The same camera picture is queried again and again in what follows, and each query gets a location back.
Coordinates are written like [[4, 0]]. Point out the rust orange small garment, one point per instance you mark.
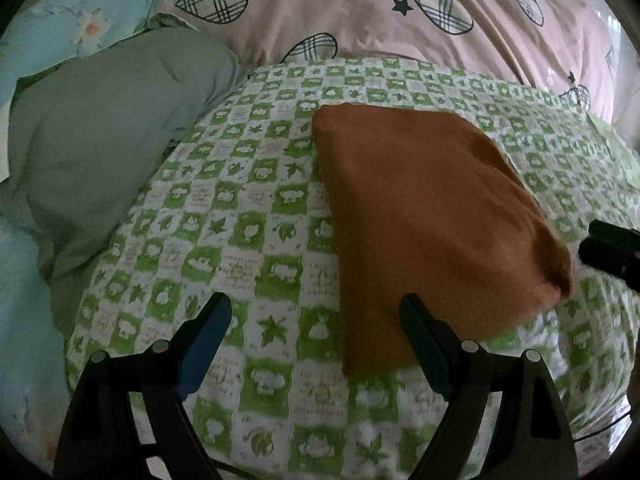
[[425, 203]]

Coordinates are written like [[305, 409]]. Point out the pink heart pattern quilt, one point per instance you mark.
[[560, 46]]

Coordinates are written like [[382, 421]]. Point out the green white checkered blanket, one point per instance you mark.
[[238, 208]]

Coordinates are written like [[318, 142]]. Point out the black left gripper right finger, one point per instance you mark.
[[458, 371]]

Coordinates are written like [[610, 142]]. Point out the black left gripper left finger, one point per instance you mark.
[[166, 374]]

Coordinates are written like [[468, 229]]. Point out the light blue floral sheet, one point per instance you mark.
[[39, 279]]

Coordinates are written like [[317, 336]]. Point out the sage green pillow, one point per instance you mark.
[[122, 109]]

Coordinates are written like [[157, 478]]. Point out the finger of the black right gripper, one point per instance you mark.
[[613, 250]]

